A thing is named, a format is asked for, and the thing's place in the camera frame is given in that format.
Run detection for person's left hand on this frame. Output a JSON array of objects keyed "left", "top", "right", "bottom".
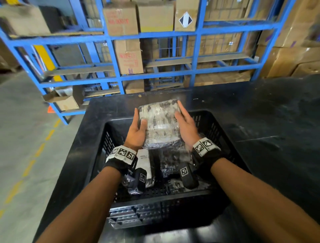
[{"left": 124, "top": 108, "right": 148, "bottom": 152}]

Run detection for person's right hand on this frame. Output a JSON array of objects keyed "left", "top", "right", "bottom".
[{"left": 174, "top": 100, "right": 202, "bottom": 151}]

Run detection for clear plastic package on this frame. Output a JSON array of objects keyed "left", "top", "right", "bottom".
[{"left": 138, "top": 99, "right": 182, "bottom": 149}]

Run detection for person's right forearm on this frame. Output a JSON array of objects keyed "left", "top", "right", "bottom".
[{"left": 210, "top": 158, "right": 320, "bottom": 243}]

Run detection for person's left forearm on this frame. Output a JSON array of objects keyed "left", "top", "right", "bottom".
[{"left": 36, "top": 166, "right": 122, "bottom": 243}]

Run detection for white label plastic packet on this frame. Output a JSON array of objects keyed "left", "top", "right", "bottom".
[{"left": 136, "top": 149, "right": 157, "bottom": 188}]

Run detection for marker wrist band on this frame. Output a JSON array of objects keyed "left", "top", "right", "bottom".
[
  {"left": 192, "top": 137, "right": 227, "bottom": 169},
  {"left": 102, "top": 145, "right": 138, "bottom": 176}
]

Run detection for small cardboard box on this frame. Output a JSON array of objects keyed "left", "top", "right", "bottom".
[{"left": 124, "top": 79, "right": 145, "bottom": 94}]

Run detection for clear plastic dark packet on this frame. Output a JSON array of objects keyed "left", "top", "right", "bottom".
[{"left": 159, "top": 142, "right": 193, "bottom": 179}]

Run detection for flat cardboard sheets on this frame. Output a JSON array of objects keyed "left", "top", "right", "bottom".
[{"left": 183, "top": 70, "right": 253, "bottom": 88}]

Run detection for tall red print cardboard box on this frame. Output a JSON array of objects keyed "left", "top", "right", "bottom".
[{"left": 113, "top": 39, "right": 144, "bottom": 75}]

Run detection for open cardboard box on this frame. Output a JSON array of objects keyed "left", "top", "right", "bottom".
[{"left": 42, "top": 86, "right": 85, "bottom": 111}]

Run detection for black plastic crate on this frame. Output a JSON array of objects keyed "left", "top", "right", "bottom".
[{"left": 84, "top": 110, "right": 252, "bottom": 230}]

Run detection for stack of cartons behind rack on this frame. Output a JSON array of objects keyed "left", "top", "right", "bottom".
[{"left": 185, "top": 0, "right": 252, "bottom": 56}]

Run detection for blue metal shelving rack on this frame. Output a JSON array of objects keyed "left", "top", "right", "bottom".
[{"left": 0, "top": 0, "right": 297, "bottom": 125}]

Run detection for diamond label cardboard box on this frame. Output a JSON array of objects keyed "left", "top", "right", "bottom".
[{"left": 174, "top": 0, "right": 200, "bottom": 32}]

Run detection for plain cardboard box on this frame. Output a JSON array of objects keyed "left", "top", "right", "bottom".
[{"left": 137, "top": 1, "right": 175, "bottom": 33}]

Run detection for stack of large cardboard boxes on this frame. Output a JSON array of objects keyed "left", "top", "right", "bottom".
[{"left": 254, "top": 0, "right": 320, "bottom": 78}]

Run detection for large worn cardboard box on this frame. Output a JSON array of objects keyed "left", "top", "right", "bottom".
[{"left": 0, "top": 4, "right": 52, "bottom": 38}]

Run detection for yellow post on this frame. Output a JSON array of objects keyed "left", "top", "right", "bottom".
[{"left": 33, "top": 45, "right": 63, "bottom": 82}]

